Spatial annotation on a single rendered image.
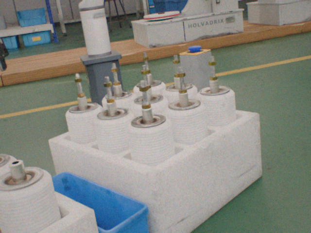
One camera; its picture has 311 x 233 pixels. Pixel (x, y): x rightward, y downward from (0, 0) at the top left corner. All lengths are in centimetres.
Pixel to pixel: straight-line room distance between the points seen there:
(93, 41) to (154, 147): 76
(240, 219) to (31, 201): 48
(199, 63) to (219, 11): 213
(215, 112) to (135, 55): 206
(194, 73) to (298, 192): 45
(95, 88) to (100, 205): 67
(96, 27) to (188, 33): 175
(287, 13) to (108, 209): 288
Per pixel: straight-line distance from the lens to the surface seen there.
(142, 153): 79
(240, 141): 96
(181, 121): 85
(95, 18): 146
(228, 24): 326
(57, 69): 290
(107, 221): 90
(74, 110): 98
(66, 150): 97
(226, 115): 95
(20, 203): 63
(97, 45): 146
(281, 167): 113
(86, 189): 92
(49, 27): 557
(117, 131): 86
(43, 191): 64
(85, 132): 96
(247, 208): 95
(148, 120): 80
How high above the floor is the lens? 51
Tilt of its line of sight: 18 degrees down
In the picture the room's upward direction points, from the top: 8 degrees counter-clockwise
